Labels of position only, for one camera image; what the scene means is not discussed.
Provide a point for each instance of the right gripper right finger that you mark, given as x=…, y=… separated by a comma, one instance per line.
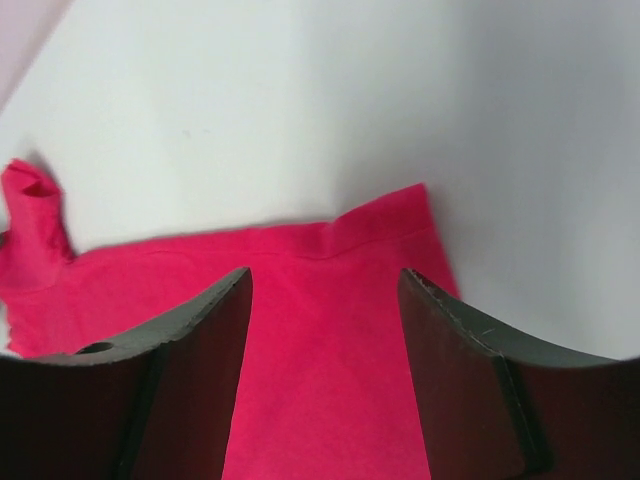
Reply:
x=497, y=403

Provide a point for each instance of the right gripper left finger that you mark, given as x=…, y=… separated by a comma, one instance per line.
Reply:
x=155, y=402

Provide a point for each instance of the red t shirt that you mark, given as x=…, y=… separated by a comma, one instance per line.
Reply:
x=325, y=389

